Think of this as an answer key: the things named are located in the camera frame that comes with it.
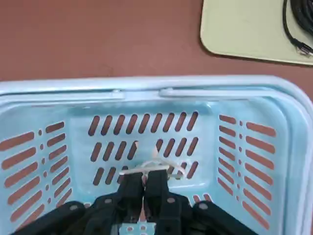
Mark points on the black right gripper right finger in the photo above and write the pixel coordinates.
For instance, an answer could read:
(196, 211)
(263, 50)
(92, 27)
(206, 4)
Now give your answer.
(159, 195)

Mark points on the light blue plastic basket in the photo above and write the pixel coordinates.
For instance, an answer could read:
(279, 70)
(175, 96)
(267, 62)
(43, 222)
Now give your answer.
(73, 102)

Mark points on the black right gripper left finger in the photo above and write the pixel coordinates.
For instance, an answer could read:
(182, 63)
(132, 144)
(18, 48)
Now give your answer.
(129, 195)

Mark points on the light green tray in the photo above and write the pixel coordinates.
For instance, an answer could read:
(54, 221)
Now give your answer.
(244, 29)

